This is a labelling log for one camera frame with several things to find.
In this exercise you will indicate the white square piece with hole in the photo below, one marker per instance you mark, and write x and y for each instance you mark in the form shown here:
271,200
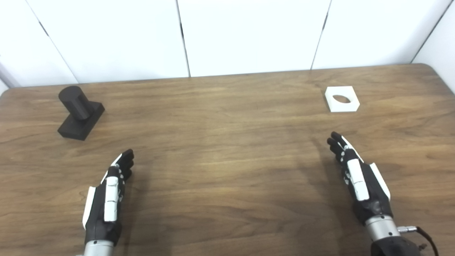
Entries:
334,105

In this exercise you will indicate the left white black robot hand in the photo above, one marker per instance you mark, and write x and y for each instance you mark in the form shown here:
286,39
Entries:
111,199

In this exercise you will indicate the black peg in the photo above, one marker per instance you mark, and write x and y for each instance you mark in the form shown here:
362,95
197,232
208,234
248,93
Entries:
80,113

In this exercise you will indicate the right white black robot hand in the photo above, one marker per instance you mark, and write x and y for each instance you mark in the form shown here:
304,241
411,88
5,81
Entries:
359,181

